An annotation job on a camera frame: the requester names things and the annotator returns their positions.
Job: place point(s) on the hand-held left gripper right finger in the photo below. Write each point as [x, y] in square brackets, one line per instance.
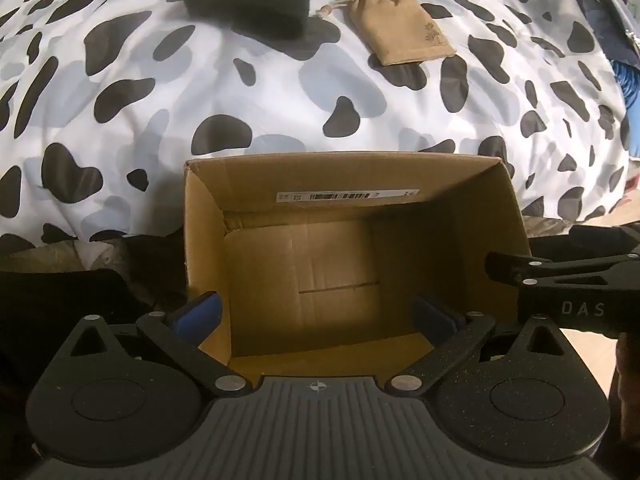
[434, 321]

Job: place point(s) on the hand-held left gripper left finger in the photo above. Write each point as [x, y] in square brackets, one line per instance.
[200, 316]

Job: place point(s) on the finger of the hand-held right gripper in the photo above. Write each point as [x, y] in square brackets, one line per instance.
[605, 240]
[560, 300]

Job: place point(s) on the brown cardboard box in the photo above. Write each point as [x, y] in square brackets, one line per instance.
[325, 260]

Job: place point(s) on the blue cloth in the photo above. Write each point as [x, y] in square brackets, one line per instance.
[631, 110]

